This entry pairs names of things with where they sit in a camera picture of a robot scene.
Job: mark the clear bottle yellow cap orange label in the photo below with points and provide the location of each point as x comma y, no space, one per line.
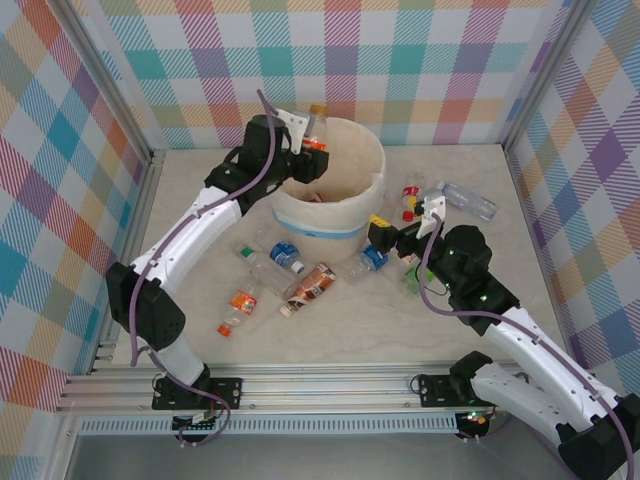
316,125

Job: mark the clear bottle green print label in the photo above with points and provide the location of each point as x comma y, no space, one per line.
412,282

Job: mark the clear bottle green cap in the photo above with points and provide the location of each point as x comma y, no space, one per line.
270,275

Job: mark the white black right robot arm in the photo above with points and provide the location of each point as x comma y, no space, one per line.
530,335

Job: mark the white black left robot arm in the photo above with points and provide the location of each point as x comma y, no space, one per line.
200,220

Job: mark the white bin with blue band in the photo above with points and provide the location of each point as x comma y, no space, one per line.
325,225

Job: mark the clear bottle blue label white cap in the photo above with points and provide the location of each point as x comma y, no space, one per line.
371,257

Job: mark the crumpled bottle red print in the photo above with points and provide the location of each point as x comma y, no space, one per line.
315,198

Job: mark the clear cola bottle red label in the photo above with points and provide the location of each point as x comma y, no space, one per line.
411,192

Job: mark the large clear water bottle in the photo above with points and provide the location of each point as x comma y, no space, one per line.
470,202

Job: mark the small crushed blue label bottle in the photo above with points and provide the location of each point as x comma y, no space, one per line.
282,254

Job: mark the brown coffee drink bottle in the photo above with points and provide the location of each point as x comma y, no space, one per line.
310,289

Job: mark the small electronics board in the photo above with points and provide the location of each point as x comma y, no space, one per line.
477,420
197,422

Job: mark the aluminium side rail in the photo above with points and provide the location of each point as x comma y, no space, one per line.
522,200
145,190

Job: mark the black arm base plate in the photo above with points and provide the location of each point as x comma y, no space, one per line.
227,390
435,390

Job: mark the aluminium frame post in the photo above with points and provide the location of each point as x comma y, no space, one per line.
545,75
119,95

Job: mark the aluminium front rail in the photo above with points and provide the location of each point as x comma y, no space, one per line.
325,387

